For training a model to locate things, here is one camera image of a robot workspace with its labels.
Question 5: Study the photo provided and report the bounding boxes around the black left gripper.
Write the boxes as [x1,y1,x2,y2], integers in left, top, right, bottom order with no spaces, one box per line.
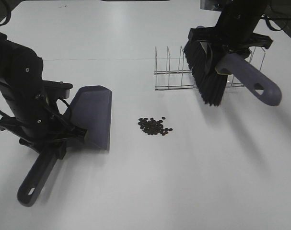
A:
[0,81,88,159]

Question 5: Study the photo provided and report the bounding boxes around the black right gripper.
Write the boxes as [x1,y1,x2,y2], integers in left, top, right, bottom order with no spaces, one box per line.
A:
[187,2,273,58]

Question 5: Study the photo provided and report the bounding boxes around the purple hand brush black bristles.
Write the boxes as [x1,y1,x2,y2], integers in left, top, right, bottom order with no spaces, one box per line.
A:
[184,42,282,106]

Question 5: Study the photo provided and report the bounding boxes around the purple plastic dustpan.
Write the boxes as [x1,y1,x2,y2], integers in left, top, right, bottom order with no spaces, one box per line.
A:
[17,85,112,207]

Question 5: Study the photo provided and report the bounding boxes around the pile of coffee beans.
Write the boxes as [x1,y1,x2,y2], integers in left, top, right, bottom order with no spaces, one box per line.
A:
[137,116,173,136]

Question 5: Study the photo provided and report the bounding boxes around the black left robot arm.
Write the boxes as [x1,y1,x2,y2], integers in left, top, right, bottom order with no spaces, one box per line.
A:
[0,33,87,159]

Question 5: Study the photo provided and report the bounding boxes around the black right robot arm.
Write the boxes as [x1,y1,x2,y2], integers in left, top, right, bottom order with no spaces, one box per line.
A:
[188,0,273,53]

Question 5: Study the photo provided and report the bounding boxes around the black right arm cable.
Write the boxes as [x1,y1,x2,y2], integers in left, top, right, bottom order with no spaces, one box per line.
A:
[261,0,291,32]

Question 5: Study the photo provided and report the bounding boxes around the chrome wire dish rack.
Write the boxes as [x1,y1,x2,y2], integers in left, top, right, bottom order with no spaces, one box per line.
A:
[153,46,266,91]

